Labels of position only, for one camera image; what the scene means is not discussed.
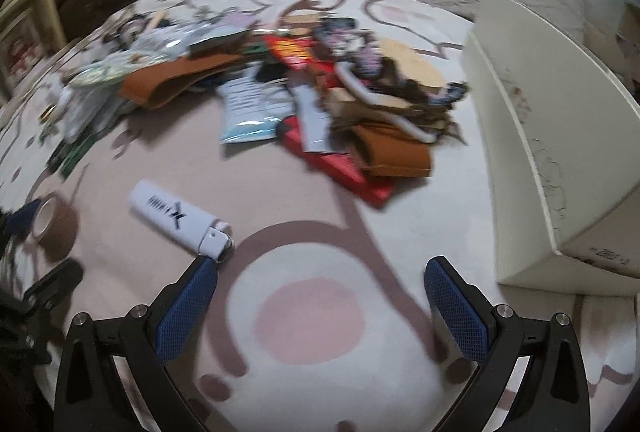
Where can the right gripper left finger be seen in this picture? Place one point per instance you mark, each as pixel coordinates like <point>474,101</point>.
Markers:
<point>159,331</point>

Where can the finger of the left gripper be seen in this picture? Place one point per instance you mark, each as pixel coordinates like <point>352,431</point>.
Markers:
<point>19,222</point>
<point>54,287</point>

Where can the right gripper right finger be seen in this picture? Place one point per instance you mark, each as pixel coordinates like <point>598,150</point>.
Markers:
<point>470,318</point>

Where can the brown bandage roll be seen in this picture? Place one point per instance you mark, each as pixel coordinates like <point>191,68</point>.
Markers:
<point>55,227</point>

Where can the white J-King lighter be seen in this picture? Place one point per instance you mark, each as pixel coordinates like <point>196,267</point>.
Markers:
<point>188,226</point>

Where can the clear plastic pouch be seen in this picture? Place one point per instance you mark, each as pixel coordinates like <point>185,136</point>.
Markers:
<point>93,111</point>

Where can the patterned bed blanket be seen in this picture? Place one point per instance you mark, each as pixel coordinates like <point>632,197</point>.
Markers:
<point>320,320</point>

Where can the brown leather pouch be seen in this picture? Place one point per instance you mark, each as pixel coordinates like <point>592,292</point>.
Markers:
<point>384,151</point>

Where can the orange leather pouch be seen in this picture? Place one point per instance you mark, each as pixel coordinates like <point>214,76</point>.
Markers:
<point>154,86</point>

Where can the red foil packet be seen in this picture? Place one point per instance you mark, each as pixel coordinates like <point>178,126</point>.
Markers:
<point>339,167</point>

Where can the white cardboard box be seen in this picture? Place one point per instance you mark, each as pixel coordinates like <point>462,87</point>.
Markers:
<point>561,134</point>

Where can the white blue mask packet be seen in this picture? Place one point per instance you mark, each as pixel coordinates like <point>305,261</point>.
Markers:
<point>253,108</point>

